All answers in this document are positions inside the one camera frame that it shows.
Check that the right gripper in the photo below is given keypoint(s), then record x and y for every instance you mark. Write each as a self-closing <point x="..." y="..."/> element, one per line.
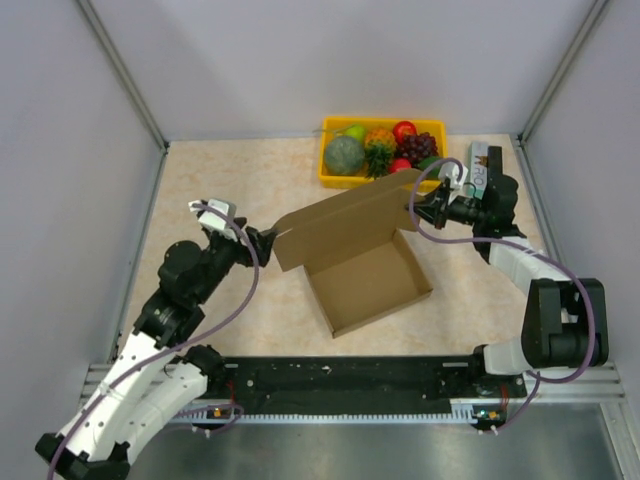
<point x="433" y="208"/>

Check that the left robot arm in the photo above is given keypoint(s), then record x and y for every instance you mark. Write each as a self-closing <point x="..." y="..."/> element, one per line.
<point x="150" y="382"/>

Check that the red apple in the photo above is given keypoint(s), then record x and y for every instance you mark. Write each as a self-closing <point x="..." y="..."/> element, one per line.
<point x="402" y="130"/>
<point x="399" y="164"/>

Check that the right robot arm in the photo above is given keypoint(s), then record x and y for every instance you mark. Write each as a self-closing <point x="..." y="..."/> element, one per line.
<point x="565" y="319"/>

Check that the aluminium frame post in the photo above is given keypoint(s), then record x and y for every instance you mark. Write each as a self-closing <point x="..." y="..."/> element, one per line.
<point x="121" y="72"/>
<point x="589" y="25"/>

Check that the white and black carton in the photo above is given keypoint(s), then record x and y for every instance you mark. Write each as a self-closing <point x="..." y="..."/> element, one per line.
<point x="484" y="162"/>

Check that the red apple at back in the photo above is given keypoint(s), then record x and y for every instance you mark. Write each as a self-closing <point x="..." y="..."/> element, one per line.
<point x="402" y="130"/>

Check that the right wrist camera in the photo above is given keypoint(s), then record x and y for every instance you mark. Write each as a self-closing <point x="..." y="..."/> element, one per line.
<point x="455" y="174"/>

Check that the brown cardboard box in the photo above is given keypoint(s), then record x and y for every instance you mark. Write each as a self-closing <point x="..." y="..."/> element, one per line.
<point x="352" y="248"/>

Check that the green netted melon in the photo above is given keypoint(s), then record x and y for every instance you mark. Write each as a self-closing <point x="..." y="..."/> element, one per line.
<point x="344" y="156"/>

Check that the yellow plastic fruit bin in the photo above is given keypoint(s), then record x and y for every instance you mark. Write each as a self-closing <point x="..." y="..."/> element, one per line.
<point x="334" y="126"/>

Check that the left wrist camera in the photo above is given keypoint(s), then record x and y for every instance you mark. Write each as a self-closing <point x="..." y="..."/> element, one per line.
<point x="215" y="216"/>

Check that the orange pineapple with leaves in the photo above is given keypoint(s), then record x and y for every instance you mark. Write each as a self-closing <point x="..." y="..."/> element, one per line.
<point x="379" y="146"/>

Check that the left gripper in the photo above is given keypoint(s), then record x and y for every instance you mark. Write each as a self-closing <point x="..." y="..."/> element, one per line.
<point x="261" y="243"/>

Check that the dark green lime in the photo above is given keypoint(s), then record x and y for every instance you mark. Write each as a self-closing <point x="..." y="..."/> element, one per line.
<point x="427" y="163"/>

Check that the red apple at front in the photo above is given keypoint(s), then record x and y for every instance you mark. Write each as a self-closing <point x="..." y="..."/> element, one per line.
<point x="399" y="164"/>

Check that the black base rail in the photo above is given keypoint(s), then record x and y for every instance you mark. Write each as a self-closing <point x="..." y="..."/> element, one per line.
<point x="368" y="390"/>

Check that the right aluminium frame post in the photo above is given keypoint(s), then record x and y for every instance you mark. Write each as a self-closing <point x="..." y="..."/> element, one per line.
<point x="589" y="25"/>

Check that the left aluminium frame post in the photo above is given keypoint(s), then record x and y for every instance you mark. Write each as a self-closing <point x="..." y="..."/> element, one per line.
<point x="121" y="72"/>

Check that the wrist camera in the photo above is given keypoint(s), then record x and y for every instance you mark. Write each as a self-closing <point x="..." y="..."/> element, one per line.
<point x="215" y="216"/>
<point x="455" y="174"/>

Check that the dark purple grape bunch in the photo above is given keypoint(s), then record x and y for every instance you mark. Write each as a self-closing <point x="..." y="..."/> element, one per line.
<point x="417" y="148"/>

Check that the light green apple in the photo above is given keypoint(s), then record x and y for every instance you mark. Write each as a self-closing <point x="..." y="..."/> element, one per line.
<point x="356" y="131"/>

